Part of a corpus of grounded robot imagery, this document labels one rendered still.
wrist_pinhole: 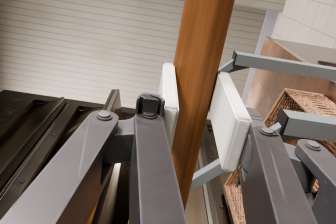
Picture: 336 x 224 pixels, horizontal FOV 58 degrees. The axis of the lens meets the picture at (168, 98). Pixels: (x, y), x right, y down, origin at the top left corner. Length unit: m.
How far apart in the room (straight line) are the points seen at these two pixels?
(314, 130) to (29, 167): 1.09
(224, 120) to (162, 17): 3.22
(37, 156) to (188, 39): 1.29
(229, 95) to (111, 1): 3.26
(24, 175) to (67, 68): 2.47
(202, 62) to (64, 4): 3.36
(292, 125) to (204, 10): 0.49
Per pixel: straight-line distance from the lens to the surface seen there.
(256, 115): 0.17
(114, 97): 1.66
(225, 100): 0.17
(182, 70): 0.19
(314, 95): 1.24
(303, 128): 0.66
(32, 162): 1.41
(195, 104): 0.20
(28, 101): 1.93
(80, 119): 1.77
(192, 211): 1.23
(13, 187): 1.30
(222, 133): 0.16
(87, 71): 3.64
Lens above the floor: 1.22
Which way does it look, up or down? 4 degrees down
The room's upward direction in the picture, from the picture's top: 81 degrees counter-clockwise
